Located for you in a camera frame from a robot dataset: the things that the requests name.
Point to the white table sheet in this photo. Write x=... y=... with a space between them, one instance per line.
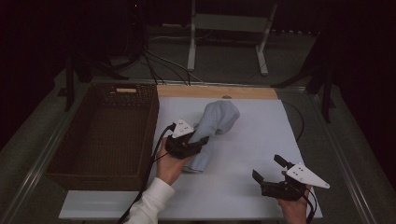
x=249 y=149

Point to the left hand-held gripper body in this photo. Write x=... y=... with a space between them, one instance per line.
x=182 y=129

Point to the black tripod stand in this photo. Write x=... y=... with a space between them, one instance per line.
x=69 y=87
x=326 y=93

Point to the person's right hand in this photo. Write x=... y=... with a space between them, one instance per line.
x=297 y=213

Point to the person's left hand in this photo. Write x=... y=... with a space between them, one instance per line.
x=169 y=169

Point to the metal floor rail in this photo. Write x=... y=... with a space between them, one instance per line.
x=348 y=174
x=37 y=169
x=218 y=84

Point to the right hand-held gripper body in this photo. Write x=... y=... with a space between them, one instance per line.
x=306 y=178

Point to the brown wicker basket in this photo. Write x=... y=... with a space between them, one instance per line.
x=102 y=140

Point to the light blue garment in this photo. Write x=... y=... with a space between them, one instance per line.
x=218 y=118

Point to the white metal stand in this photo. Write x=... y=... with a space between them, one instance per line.
x=230 y=23

